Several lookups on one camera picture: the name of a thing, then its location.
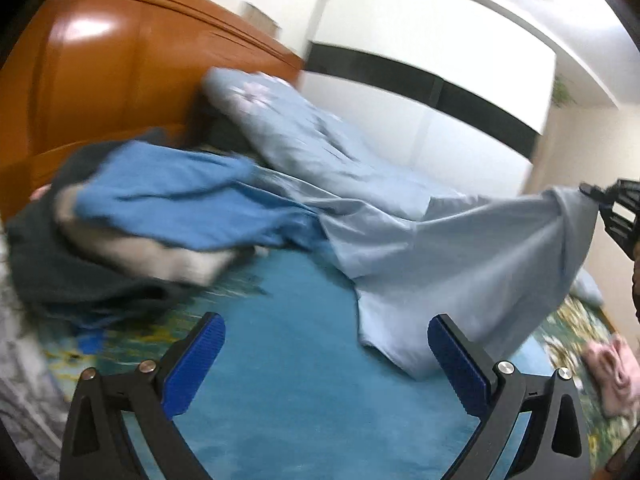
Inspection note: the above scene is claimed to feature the teal floral bed blanket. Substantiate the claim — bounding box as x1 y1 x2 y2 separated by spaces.
29 246 632 480

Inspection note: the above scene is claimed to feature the wooden headboard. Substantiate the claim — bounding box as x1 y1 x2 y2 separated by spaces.
1 0 303 218

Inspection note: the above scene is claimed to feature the green plant on wardrobe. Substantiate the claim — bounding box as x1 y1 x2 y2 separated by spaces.
551 75 576 108

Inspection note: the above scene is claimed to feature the light blue floral quilt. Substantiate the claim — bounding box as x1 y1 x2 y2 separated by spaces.
203 68 468 221

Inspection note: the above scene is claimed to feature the light blue shirt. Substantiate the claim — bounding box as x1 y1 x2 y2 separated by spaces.
256 169 598 379

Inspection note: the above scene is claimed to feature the pink garment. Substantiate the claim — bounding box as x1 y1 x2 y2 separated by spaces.
582 334 639 418

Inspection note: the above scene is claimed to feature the blue garment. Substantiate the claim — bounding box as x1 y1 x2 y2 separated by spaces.
74 141 326 252

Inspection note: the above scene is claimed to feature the white wardrobe with black stripe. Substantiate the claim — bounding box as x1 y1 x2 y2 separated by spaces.
299 0 555 197

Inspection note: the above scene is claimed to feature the beige garment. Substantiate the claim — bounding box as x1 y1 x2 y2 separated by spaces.
53 184 268 287

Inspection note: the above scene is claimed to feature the dark grey garment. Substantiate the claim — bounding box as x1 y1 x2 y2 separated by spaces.
4 141 200 312

